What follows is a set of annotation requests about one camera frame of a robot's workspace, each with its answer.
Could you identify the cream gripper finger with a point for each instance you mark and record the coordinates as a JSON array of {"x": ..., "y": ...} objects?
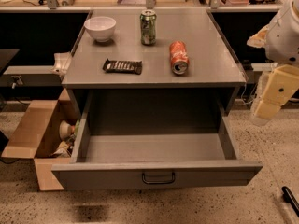
[
  {"x": 274, "y": 91},
  {"x": 258, "y": 40}
]

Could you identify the orange coke can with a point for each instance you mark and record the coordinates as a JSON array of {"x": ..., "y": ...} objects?
[{"x": 179, "y": 59}]

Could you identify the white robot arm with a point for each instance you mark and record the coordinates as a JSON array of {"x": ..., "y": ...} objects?
[{"x": 280, "y": 38}]

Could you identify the green soda can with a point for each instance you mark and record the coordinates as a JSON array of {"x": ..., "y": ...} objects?
[{"x": 147, "y": 26}]

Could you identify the grey open top drawer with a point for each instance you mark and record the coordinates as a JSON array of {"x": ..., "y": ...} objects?
[{"x": 125, "y": 133}]

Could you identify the black rod on floor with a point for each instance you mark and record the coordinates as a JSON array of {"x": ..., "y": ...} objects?
[{"x": 290, "y": 198}]

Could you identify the dark snack bar wrapper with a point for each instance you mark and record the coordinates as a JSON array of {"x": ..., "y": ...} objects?
[{"x": 130, "y": 67}]

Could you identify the white bowl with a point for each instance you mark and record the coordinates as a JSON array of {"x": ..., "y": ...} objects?
[{"x": 101, "y": 28}]

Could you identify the white cup in box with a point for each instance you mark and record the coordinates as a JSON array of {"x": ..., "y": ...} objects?
[{"x": 65, "y": 130}]

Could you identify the brown cardboard box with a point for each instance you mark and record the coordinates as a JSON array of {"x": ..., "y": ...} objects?
[{"x": 37, "y": 137}]

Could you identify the black drawer handle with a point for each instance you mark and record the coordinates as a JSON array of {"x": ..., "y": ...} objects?
[{"x": 158, "y": 178}]

